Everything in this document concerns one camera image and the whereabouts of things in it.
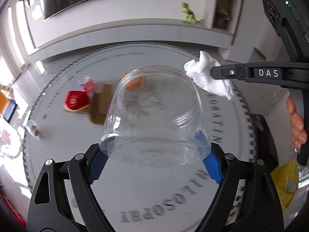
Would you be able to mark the white tissue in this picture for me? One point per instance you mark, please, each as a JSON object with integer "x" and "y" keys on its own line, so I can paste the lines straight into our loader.
{"x": 200, "y": 73}

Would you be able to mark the red velvet pouch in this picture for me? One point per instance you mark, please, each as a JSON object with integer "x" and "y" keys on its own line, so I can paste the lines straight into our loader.
{"x": 76, "y": 101}

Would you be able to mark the wall shelf unit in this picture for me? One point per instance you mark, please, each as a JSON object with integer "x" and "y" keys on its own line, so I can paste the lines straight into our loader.
{"x": 227, "y": 14}

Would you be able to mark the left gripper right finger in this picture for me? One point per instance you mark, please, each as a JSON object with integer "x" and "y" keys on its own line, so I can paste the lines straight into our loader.
{"x": 260, "y": 208}

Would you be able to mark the clear plastic jar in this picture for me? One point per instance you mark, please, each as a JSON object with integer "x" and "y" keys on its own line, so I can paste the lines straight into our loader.
{"x": 161, "y": 124}

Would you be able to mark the yellow bag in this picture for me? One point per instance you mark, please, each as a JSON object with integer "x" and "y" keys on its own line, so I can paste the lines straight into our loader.
{"x": 286, "y": 180}

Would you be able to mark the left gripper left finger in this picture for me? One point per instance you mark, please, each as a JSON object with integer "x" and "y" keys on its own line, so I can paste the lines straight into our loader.
{"x": 49, "y": 208}

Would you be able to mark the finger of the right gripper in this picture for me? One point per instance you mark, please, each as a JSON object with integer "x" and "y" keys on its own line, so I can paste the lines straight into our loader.
{"x": 290, "y": 75}

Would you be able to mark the colourful foam puzzle cube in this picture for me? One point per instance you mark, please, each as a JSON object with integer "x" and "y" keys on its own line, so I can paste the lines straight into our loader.
{"x": 87, "y": 84}

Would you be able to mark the white tv cabinet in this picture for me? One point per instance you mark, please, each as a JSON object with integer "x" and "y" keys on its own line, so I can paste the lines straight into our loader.
{"x": 98, "y": 35}

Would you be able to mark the green toy dinosaur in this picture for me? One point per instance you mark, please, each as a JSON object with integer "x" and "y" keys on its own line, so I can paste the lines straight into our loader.
{"x": 189, "y": 15}

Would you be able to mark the orange fruit peel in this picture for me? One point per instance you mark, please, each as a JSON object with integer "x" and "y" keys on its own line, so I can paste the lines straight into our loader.
{"x": 135, "y": 83}

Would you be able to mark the brown cardboard box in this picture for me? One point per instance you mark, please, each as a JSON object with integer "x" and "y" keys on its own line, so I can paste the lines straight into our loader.
{"x": 101, "y": 103}

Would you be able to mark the person's right hand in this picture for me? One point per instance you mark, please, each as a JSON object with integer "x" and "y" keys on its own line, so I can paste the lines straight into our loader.
{"x": 299, "y": 136}

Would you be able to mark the orange children's chair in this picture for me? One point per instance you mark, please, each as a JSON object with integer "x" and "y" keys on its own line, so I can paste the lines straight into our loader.
{"x": 8, "y": 103}

